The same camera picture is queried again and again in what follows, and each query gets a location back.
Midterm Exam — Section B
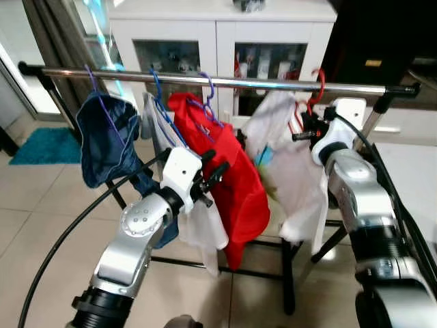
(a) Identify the red plastic hanger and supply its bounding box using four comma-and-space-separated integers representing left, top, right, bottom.
290, 67, 327, 137

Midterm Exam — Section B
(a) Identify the white t-shirt blue label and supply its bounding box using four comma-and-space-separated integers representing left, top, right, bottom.
242, 91, 330, 243

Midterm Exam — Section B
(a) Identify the red shirt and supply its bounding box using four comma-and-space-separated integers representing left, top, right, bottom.
167, 92, 272, 272

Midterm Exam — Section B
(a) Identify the white shirt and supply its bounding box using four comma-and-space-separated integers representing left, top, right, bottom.
142, 92, 229, 277

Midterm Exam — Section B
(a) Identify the navy blue shirt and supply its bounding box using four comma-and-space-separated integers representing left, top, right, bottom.
75, 92, 180, 250

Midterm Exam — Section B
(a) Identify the black speaker box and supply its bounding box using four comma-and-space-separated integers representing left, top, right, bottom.
321, 0, 410, 86

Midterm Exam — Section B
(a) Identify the grey robot leg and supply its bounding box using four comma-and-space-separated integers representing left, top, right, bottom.
164, 314, 199, 328

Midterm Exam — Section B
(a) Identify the teal rug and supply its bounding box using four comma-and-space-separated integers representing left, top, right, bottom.
8, 126, 83, 166

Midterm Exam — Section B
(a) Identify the grey curtain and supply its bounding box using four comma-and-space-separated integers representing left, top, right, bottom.
24, 0, 120, 103

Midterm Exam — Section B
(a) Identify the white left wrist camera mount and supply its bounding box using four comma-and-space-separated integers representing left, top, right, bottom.
159, 146, 206, 206

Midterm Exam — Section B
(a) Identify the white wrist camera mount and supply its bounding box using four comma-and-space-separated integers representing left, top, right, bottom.
159, 146, 206, 206
326, 98, 368, 148

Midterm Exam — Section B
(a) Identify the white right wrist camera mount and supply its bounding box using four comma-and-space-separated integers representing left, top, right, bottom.
326, 98, 368, 148

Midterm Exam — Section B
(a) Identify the clothes rack metal rail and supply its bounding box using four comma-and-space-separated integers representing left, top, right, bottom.
17, 60, 421, 315

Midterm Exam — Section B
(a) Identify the purple wire hanger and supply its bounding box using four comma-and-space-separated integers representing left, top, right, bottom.
188, 72, 226, 127
83, 64, 137, 148

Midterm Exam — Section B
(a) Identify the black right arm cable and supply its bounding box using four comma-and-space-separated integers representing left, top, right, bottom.
335, 113, 437, 281

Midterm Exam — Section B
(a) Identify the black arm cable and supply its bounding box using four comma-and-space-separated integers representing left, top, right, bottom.
17, 147, 171, 328
335, 113, 437, 281

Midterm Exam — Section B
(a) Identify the blue wire hanger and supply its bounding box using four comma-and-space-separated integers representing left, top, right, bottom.
149, 68, 188, 148

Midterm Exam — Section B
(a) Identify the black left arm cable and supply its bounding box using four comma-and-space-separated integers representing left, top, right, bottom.
17, 147, 171, 328

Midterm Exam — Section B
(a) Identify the glass door white frame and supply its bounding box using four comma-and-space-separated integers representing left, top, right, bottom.
0, 0, 52, 120

